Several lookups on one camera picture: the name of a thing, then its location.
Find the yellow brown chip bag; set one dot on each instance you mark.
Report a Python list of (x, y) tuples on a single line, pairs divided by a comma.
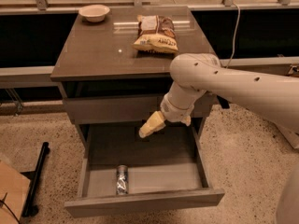
[(156, 34)]

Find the silver blue redbull can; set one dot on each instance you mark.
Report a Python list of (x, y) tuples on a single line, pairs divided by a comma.
[(122, 185)]

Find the open grey middle drawer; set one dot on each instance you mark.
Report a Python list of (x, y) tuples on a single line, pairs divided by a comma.
[(165, 170)]

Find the white paper bowl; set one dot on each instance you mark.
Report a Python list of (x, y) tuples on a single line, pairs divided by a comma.
[(94, 13)]

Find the black metal pole stand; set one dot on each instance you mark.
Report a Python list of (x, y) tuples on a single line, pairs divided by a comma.
[(29, 208)]

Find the cardboard box on floor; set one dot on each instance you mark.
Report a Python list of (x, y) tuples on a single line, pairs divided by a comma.
[(291, 137)]

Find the closed grey top drawer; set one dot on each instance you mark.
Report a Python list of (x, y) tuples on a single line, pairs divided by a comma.
[(111, 109)]

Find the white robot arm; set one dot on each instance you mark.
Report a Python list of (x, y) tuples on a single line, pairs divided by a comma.
[(244, 152)]

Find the grey drawer cabinet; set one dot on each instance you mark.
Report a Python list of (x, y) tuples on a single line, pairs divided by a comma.
[(98, 59)]

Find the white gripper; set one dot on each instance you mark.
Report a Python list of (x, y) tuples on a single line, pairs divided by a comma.
[(173, 110)]

